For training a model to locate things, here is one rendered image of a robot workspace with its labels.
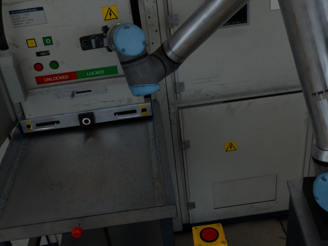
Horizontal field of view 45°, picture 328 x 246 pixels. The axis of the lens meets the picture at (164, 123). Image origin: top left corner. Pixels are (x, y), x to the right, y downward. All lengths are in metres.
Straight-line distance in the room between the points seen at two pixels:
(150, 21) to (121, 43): 0.52
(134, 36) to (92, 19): 0.38
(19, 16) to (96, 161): 0.59
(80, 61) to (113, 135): 0.32
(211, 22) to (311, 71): 0.35
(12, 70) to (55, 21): 0.23
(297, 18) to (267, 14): 0.81
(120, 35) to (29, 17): 0.48
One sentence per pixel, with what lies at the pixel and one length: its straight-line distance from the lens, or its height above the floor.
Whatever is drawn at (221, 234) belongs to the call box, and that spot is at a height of 0.90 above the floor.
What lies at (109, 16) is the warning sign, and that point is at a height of 1.29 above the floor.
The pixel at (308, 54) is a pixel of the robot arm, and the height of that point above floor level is 1.33.
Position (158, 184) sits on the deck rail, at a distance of 1.31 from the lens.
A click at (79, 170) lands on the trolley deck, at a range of 1.45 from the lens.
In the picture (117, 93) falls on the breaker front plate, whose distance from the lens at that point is 1.61.
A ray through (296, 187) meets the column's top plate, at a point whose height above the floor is 0.75.
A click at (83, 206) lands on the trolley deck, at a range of 1.30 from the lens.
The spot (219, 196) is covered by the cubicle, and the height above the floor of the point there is 0.23.
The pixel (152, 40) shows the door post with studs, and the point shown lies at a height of 1.13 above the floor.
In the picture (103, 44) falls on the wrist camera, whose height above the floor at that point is 1.25.
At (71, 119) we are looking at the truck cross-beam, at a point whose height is 0.90.
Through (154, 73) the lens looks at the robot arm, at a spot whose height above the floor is 1.20.
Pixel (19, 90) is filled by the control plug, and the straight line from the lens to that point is 1.53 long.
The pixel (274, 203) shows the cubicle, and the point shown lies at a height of 0.13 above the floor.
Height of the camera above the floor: 1.69
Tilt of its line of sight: 31 degrees down
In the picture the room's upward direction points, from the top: 7 degrees counter-clockwise
